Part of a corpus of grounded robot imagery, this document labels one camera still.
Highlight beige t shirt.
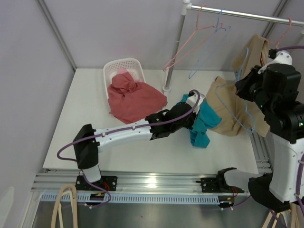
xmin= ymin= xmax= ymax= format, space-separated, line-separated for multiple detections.
xmin=206 ymin=34 xmax=270 ymax=137

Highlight blue hanger with beige shirt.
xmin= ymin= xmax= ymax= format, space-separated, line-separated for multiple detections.
xmin=215 ymin=47 xmax=256 ymax=133

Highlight teal t shirt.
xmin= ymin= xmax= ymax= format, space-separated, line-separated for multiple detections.
xmin=185 ymin=101 xmax=222 ymax=148

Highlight blue hanger with teal shirt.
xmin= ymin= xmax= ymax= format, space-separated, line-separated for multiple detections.
xmin=188 ymin=8 xmax=231 ymax=79

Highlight pink wire hanger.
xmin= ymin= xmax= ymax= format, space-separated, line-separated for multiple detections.
xmin=163 ymin=4 xmax=224 ymax=71

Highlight red t shirt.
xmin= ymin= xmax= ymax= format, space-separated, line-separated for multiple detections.
xmin=107 ymin=72 xmax=167 ymax=124

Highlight pink t shirt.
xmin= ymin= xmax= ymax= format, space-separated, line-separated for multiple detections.
xmin=117 ymin=68 xmax=145 ymax=83

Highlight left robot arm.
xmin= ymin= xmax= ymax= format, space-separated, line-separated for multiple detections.
xmin=73 ymin=102 xmax=200 ymax=190

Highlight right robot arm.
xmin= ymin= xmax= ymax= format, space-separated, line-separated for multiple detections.
xmin=216 ymin=63 xmax=304 ymax=212

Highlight metal clothes rack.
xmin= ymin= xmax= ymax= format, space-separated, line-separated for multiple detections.
xmin=162 ymin=0 xmax=304 ymax=96

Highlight white perforated plastic basket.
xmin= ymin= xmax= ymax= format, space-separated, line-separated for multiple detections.
xmin=103 ymin=58 xmax=146 ymax=99

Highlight beige tubes lower right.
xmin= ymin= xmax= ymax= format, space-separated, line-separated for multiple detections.
xmin=261 ymin=204 xmax=304 ymax=228

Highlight beige tubes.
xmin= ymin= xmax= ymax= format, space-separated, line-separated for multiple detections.
xmin=51 ymin=184 xmax=78 ymax=228
xmin=261 ymin=204 xmax=304 ymax=228

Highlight beige tubes lower left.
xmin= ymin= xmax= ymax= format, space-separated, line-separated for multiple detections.
xmin=51 ymin=184 xmax=78 ymax=228

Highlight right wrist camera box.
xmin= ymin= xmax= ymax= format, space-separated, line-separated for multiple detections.
xmin=258 ymin=49 xmax=292 ymax=75

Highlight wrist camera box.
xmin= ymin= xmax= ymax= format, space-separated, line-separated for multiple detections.
xmin=258 ymin=49 xmax=292 ymax=75
xmin=186 ymin=92 xmax=205 ymax=114

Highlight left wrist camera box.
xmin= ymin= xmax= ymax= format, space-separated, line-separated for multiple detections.
xmin=186 ymin=92 xmax=205 ymax=114

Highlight white slotted cable duct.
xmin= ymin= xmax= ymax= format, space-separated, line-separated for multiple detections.
xmin=40 ymin=193 xmax=220 ymax=204

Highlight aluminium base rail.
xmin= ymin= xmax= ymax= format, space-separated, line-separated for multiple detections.
xmin=30 ymin=169 xmax=285 ymax=197

